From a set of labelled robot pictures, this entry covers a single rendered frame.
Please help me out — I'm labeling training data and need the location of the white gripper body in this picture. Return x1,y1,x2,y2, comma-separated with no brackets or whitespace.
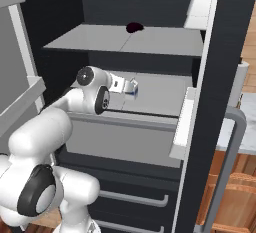
123,78,140,94

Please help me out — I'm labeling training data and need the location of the white and blue milk carton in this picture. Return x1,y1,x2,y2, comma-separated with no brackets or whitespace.
118,86,140,110

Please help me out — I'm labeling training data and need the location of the grey glass fridge shelf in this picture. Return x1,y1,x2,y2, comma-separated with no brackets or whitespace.
107,70,195,118
42,23,205,57

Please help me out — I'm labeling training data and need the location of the grey fridge crisper drawer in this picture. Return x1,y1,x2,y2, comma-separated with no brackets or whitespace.
64,110,184,169

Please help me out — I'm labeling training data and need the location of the white fridge door bin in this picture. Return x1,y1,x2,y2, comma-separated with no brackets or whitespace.
183,0,215,31
168,86,198,161

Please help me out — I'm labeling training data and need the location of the black fridge door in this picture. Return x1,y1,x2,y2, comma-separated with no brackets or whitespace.
172,0,256,233

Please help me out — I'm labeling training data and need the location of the grey fridge door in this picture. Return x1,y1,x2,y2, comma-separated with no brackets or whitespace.
0,0,47,155

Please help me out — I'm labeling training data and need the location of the wooden counter cupboard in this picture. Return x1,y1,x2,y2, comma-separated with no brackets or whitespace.
195,150,256,233

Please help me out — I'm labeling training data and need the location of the dark red round food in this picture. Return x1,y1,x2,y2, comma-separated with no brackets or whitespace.
125,22,145,34

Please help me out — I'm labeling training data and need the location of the black freezer drawer front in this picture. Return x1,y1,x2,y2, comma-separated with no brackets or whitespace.
54,150,181,226
87,206,176,233

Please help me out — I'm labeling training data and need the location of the pale grey cylinder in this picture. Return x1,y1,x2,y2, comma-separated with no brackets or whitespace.
229,61,250,109

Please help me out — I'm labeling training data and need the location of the grey freezer drawer handle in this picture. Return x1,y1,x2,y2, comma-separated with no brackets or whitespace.
94,219,166,233
97,189,170,209

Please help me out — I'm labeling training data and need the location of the grey fridge door handle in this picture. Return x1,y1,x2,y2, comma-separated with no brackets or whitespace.
200,106,248,233

